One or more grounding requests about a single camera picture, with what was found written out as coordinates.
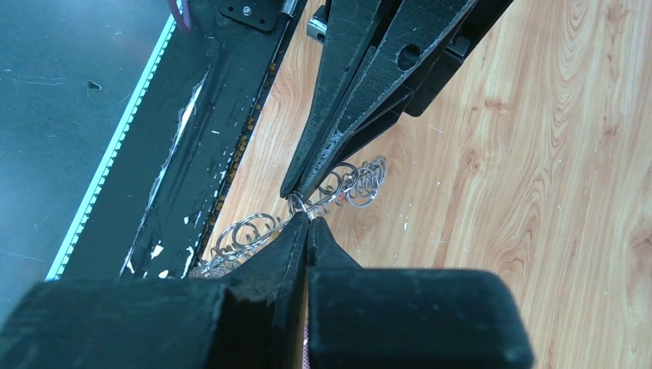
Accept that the slotted white cable duct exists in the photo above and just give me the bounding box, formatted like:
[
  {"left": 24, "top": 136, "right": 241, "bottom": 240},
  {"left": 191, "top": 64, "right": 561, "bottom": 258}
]
[{"left": 45, "top": 15, "right": 176, "bottom": 281}]

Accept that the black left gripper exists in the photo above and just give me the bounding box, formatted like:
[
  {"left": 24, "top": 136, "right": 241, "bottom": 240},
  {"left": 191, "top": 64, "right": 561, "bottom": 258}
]
[{"left": 280, "top": 1, "right": 510, "bottom": 200}]

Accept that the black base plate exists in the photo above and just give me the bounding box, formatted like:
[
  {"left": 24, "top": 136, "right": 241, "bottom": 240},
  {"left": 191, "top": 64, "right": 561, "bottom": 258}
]
[{"left": 59, "top": 1, "right": 305, "bottom": 280}]

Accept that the playing card box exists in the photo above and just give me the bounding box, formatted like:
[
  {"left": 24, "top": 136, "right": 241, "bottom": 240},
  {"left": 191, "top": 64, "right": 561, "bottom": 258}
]
[{"left": 301, "top": 325, "right": 311, "bottom": 369}]

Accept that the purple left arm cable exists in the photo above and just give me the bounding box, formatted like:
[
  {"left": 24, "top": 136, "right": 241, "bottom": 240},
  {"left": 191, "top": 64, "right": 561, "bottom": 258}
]
[{"left": 167, "top": 0, "right": 194, "bottom": 35}]

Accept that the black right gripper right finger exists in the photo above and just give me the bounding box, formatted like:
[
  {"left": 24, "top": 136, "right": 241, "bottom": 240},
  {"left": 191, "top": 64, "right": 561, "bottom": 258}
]
[{"left": 306, "top": 218, "right": 534, "bottom": 368}]

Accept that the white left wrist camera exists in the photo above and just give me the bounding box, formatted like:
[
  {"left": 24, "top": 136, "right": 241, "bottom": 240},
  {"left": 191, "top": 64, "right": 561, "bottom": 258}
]
[{"left": 306, "top": 5, "right": 328, "bottom": 43}]

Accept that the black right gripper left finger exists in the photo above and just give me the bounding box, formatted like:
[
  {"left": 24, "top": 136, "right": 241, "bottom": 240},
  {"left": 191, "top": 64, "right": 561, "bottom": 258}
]
[{"left": 1, "top": 213, "right": 309, "bottom": 368}]

